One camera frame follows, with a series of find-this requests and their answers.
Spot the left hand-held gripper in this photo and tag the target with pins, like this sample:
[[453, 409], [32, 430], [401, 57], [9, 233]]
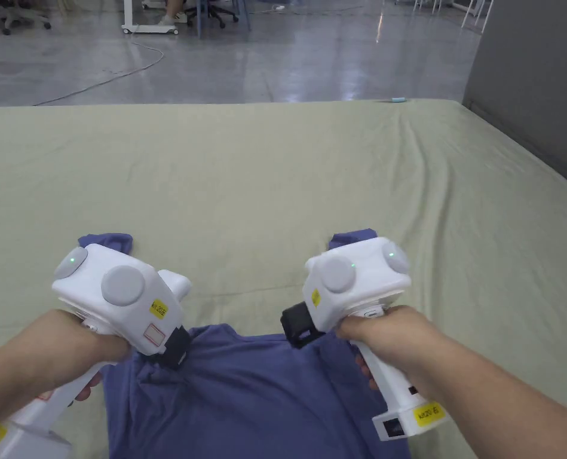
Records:
[[120, 287]]

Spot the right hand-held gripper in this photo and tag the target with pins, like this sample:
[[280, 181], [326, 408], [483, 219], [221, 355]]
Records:
[[355, 277]]

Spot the dark blue shirt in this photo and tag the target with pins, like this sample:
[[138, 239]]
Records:
[[245, 401]]

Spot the person's right forearm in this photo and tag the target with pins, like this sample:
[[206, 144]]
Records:
[[503, 406]]

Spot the person's left forearm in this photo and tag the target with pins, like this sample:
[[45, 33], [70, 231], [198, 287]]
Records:
[[6, 377]]

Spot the person's right hand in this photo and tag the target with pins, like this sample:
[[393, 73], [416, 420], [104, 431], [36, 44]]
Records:
[[388, 334]]

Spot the person's left hand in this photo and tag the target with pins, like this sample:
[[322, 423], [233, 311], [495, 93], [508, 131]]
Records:
[[73, 349]]

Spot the bed with pale green sheet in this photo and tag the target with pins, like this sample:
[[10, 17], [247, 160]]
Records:
[[264, 191]]

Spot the white desk on wheels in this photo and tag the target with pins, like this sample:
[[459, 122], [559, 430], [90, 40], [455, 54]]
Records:
[[142, 26]]

